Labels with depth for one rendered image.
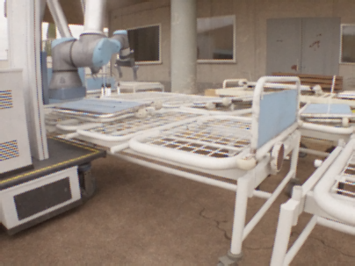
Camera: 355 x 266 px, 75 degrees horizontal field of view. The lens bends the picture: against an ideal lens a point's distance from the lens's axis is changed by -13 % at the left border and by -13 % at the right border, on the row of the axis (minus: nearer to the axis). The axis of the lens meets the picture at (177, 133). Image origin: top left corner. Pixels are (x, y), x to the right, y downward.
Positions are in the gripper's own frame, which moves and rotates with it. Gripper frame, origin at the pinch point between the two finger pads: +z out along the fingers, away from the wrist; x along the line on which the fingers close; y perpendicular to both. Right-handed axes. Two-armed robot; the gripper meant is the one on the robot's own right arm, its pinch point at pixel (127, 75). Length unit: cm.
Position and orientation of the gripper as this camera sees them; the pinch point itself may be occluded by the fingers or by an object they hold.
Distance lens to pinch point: 196.9
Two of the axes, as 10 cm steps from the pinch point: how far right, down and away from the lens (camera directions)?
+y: -4.3, 5.8, -6.9
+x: 9.0, 2.1, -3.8
